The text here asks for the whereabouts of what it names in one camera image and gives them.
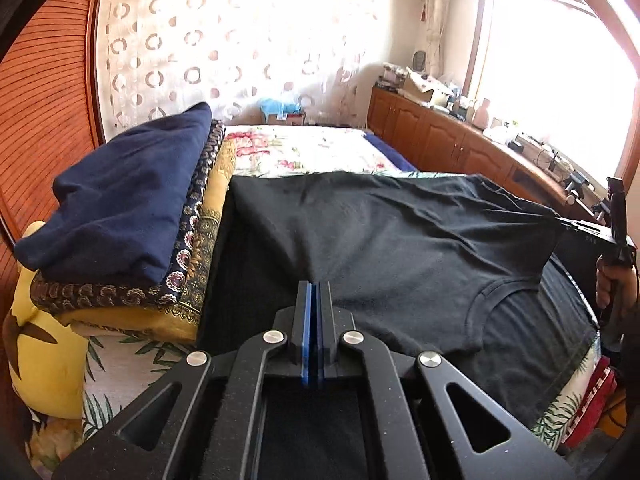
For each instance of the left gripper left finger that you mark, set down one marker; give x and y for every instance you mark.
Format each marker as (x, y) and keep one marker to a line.
(304, 312)

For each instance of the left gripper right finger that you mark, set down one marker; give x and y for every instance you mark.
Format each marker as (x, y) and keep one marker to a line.
(324, 330)

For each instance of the black printed t-shirt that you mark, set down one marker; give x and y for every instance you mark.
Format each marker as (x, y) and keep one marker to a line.
(455, 328)

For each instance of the right hand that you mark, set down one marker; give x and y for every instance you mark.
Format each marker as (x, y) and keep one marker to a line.
(616, 284)

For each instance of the mustard gold folded cloth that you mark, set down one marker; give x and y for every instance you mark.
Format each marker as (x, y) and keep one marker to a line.
(176, 321)

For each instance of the red striped bag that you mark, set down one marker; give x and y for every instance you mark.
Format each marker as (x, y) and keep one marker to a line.
(601, 386)

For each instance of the palm leaf bedsheet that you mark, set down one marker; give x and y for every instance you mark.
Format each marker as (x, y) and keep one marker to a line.
(116, 368)

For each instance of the floral quilt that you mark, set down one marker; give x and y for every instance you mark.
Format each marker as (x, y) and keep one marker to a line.
(278, 151)

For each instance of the pink bottle on cabinet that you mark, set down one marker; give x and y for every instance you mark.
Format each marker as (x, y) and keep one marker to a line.
(482, 117)

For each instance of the navy blue blanket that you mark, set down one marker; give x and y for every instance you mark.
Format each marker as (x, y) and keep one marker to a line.
(390, 153)

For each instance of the long wooden cabinet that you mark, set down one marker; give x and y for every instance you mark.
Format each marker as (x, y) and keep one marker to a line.
(432, 141)

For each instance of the navy folded garment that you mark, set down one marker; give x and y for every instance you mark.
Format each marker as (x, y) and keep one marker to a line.
(119, 207)

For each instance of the box with blue cloth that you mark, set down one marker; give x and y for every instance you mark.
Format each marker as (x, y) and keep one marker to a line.
(282, 113)

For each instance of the navy patterned folded cloth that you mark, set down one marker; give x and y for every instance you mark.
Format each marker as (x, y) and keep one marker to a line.
(54, 297)

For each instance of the yellow cartoon pillow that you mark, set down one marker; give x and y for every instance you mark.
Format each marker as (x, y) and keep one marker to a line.
(46, 358)

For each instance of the cardboard box on cabinet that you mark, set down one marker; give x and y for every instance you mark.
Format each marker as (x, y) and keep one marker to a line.
(425, 89)

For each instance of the circle patterned sheer curtain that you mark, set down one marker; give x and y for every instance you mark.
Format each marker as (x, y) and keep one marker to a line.
(159, 57)

